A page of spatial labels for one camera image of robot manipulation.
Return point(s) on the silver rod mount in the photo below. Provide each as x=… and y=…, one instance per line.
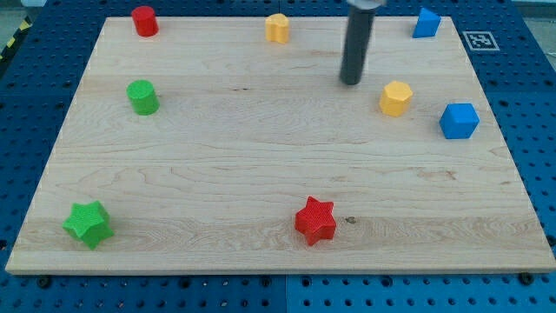
x=367, y=4

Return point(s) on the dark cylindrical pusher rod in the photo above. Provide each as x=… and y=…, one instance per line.
x=359, y=29

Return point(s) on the yellow hexagon block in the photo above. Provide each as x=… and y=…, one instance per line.
x=395, y=99

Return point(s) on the blue triangle block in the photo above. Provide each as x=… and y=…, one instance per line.
x=427, y=24

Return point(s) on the yellow heart block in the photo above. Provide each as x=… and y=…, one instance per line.
x=277, y=28

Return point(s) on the white fiducial marker tag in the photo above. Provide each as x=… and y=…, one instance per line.
x=479, y=40

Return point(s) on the blue cube block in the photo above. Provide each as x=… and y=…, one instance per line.
x=459, y=121

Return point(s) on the wooden board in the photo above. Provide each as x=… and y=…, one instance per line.
x=247, y=130

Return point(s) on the red star block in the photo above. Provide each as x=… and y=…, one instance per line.
x=316, y=221

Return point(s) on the red cylinder block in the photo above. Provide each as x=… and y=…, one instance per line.
x=144, y=18

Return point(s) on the green cylinder block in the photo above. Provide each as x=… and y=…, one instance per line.
x=143, y=98

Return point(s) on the green star block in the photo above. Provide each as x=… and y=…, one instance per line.
x=88, y=223

